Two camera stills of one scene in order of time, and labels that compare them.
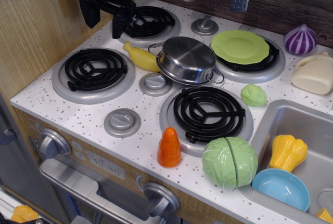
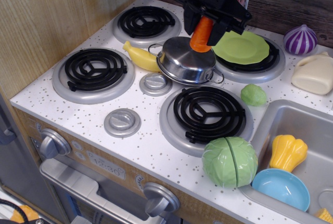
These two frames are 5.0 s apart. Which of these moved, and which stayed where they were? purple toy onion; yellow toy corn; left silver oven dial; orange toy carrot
Moved: orange toy carrot
Stayed: left silver oven dial; yellow toy corn; purple toy onion
